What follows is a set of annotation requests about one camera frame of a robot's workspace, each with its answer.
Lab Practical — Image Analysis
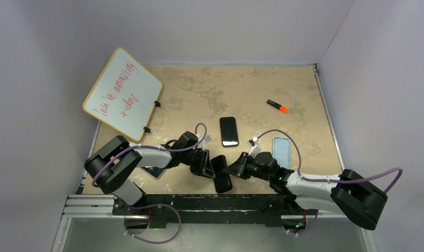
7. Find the light blue phone case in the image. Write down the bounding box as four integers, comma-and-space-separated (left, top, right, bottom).
272, 136, 291, 169

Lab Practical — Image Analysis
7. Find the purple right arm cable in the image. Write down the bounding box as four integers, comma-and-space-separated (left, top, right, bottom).
256, 129, 404, 237

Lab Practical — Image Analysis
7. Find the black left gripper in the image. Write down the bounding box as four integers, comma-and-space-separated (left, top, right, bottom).
182, 149, 214, 179

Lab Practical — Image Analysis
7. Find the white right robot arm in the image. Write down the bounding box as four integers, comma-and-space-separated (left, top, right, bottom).
223, 152, 388, 230

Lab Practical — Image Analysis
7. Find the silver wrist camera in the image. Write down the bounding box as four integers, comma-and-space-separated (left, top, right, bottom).
248, 136, 262, 158
199, 135, 211, 146

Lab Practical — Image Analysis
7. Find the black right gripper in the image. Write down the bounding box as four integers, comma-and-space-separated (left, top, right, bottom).
223, 152, 271, 182

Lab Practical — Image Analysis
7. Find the black marker orange cap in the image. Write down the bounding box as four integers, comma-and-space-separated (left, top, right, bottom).
267, 99, 288, 113

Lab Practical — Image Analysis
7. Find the phone with bright reflection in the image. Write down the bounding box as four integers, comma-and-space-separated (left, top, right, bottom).
142, 167, 165, 179

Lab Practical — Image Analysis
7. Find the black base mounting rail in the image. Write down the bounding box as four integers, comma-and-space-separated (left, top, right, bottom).
112, 194, 316, 229

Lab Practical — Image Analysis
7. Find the white whiteboard with red writing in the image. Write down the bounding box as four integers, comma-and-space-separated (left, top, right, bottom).
82, 47, 163, 141

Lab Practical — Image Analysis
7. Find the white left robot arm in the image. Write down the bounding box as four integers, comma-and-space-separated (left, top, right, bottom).
84, 131, 216, 215

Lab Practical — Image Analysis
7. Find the black phone case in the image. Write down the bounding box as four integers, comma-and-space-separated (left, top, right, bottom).
210, 155, 233, 194
219, 117, 239, 147

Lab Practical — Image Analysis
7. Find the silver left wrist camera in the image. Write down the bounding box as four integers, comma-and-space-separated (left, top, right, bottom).
199, 135, 211, 146

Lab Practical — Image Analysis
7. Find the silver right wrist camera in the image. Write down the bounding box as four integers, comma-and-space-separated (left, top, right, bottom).
248, 136, 262, 158

